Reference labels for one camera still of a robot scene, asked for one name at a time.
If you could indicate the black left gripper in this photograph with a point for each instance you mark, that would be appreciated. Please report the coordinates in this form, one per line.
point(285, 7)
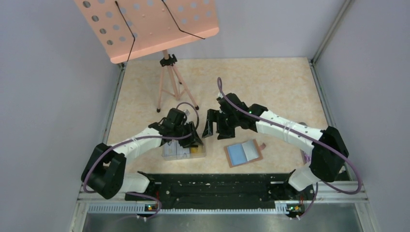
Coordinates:
point(192, 133)

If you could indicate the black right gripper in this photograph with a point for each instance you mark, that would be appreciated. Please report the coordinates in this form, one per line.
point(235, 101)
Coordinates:
point(213, 115)

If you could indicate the yellow credit card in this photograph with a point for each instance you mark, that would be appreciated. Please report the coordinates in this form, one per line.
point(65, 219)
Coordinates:
point(197, 150)

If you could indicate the clear plastic card box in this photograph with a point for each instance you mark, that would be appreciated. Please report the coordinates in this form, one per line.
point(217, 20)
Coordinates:
point(193, 156)

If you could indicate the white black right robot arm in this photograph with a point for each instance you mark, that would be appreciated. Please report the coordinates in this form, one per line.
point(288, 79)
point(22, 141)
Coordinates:
point(325, 147)

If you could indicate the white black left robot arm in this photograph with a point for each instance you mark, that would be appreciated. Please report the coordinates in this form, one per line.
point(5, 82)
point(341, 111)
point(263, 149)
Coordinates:
point(105, 170)

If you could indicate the silver credit cards stack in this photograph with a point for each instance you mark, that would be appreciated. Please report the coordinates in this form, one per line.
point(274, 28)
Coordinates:
point(173, 151)

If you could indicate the purple glitter microphone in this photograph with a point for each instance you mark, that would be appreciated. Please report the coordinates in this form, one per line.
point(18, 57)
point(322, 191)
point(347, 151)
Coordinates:
point(305, 157)

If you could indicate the pink music stand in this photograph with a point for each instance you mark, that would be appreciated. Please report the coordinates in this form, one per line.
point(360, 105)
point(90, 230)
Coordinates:
point(130, 29)

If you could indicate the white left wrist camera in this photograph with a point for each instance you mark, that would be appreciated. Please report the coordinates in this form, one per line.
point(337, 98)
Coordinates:
point(185, 112)

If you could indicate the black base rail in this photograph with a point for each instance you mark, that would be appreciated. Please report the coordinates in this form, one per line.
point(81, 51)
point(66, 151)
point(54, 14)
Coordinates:
point(224, 191)

